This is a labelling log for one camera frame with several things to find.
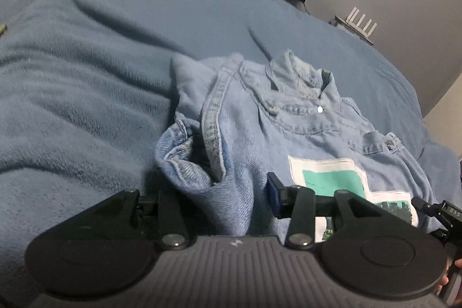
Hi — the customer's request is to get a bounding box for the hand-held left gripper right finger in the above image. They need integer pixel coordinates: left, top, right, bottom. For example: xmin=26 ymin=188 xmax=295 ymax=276
xmin=267 ymin=172 xmax=401 ymax=250

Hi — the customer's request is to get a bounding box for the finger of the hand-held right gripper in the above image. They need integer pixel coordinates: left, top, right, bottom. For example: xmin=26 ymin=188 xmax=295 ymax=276
xmin=411 ymin=197 xmax=447 ymax=226

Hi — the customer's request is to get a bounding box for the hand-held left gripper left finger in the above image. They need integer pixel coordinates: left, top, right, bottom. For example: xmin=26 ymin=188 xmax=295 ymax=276
xmin=81 ymin=189 xmax=190 ymax=251

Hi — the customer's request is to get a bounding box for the light blue denim jacket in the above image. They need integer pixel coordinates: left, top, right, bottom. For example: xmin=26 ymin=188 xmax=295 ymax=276
xmin=155 ymin=48 xmax=434 ymax=244

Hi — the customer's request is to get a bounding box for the person's right hand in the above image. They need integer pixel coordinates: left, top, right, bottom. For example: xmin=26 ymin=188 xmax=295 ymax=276
xmin=438 ymin=257 xmax=462 ymax=296

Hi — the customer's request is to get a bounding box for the blue fleece blanket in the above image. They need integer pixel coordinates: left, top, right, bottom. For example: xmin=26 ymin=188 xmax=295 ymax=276
xmin=0 ymin=0 xmax=462 ymax=308

